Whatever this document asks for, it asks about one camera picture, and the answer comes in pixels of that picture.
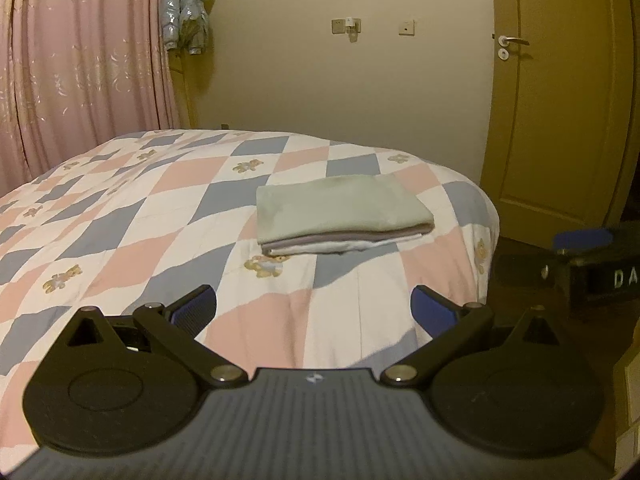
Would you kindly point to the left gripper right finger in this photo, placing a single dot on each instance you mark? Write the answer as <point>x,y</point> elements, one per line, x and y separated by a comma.
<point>454,329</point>

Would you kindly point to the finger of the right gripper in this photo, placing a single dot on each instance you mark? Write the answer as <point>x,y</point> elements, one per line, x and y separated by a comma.
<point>581,241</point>
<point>530,279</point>

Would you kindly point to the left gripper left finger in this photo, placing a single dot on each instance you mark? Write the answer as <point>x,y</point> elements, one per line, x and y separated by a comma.
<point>171,332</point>

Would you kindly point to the purple garment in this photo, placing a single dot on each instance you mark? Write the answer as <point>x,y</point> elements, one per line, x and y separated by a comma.
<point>424,229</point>

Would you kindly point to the white garment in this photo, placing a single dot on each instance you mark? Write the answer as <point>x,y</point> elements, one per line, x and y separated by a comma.
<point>319,248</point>

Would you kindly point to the light green garment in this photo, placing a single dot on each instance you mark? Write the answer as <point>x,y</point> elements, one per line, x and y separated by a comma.
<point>355,203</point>

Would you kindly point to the brown wooden door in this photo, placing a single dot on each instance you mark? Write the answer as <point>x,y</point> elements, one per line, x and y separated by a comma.
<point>563,136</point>

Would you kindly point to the patchwork checkered quilt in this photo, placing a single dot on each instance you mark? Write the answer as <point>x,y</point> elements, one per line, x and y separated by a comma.
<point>151,215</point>

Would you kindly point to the pink curtain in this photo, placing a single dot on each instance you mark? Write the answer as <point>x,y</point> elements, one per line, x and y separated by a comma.
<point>75,74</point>

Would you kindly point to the silver door handle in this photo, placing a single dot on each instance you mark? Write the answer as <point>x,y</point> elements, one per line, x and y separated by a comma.
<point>505,42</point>

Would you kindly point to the white wall switch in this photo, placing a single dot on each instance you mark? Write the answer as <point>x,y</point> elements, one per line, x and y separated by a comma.
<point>407,28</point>

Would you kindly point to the wall socket with plug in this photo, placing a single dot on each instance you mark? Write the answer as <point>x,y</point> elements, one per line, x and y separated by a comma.
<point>351,27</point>

